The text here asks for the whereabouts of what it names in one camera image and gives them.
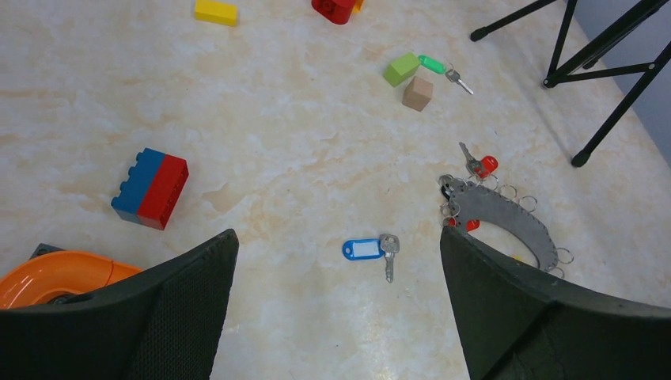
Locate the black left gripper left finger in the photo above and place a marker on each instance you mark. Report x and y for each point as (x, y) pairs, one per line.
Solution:
(163, 323)

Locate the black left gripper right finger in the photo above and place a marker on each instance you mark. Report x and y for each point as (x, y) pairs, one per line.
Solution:
(516, 322)

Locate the black key tag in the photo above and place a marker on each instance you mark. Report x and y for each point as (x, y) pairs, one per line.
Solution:
(445, 185)

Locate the red key tag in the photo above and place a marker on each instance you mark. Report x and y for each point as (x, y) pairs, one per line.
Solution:
(470, 225)
(488, 165)

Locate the blue key tag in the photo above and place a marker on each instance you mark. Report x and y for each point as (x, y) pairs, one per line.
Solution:
(362, 249)

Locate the red blue brick stack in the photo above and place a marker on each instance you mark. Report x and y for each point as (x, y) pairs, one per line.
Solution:
(153, 186)

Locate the orange arch block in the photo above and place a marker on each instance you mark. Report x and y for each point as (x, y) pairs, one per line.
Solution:
(60, 273)

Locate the silver key with red tag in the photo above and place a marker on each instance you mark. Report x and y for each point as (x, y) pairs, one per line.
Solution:
(473, 165)

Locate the small wooden cube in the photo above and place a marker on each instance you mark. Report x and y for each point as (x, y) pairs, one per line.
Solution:
(418, 94)

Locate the black perforated music stand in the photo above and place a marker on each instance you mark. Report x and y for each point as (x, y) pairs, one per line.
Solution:
(578, 67)

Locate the green tagged key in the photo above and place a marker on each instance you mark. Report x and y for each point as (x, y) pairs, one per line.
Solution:
(447, 70)

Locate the green brick block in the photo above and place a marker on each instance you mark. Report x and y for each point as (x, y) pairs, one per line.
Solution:
(401, 69)

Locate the yellow brick mid left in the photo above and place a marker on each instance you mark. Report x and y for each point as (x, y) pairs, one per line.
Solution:
(216, 12)

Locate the orange round block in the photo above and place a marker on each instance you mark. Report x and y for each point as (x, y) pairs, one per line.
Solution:
(358, 6)

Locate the red cylinder block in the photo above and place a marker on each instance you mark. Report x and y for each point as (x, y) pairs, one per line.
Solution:
(336, 11)

